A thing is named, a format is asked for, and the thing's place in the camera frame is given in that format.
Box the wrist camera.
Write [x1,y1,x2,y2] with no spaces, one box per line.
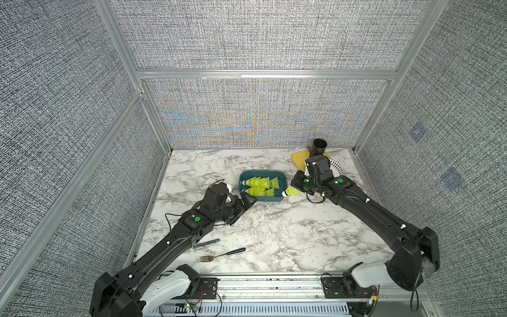
[201,182,230,211]
[305,155,334,180]

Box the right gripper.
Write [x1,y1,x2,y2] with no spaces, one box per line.
[290,170,323,195]

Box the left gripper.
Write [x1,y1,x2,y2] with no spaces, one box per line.
[213,190,257,225]

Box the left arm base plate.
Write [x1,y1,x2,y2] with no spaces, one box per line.
[175,277,219,300]

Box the white patterned bowl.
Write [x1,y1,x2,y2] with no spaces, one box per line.
[329,159,346,177]

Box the yellow shuttlecock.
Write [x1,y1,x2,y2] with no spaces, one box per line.
[242,177,270,189]
[244,187,275,198]
[282,186,302,197]

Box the aluminium front rail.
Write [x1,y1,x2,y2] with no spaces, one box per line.
[104,273,436,306]

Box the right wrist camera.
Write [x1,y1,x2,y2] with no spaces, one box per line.
[305,155,334,180]

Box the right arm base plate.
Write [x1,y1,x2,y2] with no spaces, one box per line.
[320,273,377,299]

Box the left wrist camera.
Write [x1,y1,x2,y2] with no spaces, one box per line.
[201,182,230,211]

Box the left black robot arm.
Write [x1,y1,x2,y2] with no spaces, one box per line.
[89,192,257,316]

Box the black cup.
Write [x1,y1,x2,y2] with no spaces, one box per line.
[309,138,327,156]

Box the yellow tray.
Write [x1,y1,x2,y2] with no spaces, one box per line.
[291,150,310,172]

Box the black handled fork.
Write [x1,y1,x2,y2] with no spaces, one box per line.
[199,247,246,263]

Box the teal pen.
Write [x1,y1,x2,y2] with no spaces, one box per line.
[193,239,220,250]

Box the yellow shuttlecock edge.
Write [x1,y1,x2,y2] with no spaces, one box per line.
[269,177,279,189]

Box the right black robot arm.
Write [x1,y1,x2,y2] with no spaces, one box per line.
[290,170,440,296]

